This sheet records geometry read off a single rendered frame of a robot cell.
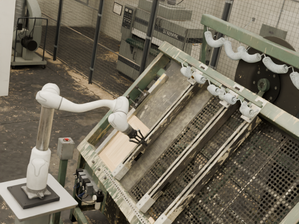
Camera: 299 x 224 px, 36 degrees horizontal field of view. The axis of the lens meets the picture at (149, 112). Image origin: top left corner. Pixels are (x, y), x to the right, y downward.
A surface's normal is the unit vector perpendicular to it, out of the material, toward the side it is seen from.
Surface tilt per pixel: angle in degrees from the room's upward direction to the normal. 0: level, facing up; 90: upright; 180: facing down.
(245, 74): 90
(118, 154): 54
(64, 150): 90
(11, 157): 0
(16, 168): 0
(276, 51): 90
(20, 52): 90
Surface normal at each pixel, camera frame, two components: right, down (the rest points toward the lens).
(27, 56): 0.62, 0.40
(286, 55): -0.87, 0.02
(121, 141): -0.59, -0.52
